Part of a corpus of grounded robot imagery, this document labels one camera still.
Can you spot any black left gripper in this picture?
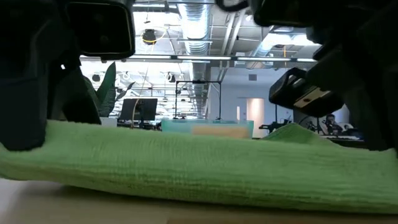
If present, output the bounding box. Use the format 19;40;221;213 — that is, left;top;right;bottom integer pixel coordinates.
0;0;103;152

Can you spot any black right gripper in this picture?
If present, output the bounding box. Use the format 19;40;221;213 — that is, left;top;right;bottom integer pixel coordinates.
251;0;398;157

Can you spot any green microfiber towel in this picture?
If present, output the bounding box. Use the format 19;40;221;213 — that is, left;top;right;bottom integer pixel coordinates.
0;119;398;215

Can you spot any teal plastic basket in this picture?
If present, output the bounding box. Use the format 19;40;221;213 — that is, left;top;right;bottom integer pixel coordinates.
160;119;254;140

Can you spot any person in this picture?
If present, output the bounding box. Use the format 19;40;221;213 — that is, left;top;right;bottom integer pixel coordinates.
322;113;345;135

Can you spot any black monitor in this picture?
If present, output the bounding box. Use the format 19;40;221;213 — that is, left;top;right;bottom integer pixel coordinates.
119;98;159;123

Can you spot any black hanging device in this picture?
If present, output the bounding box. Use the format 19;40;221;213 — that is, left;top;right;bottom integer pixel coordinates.
141;26;168;46

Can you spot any ceiling light strip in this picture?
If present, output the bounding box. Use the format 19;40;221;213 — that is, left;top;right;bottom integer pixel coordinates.
80;55;318;63

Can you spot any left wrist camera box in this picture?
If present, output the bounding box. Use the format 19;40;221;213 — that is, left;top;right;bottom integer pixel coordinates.
64;0;137;62

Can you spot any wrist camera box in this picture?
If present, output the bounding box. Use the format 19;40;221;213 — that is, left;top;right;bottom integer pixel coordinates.
268;67;345;118
64;0;137;62

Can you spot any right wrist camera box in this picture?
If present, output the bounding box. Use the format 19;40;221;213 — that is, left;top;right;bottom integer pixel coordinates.
268;67;345;118

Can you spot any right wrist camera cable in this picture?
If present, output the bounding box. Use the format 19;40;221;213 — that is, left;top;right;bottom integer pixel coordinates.
215;0;251;13

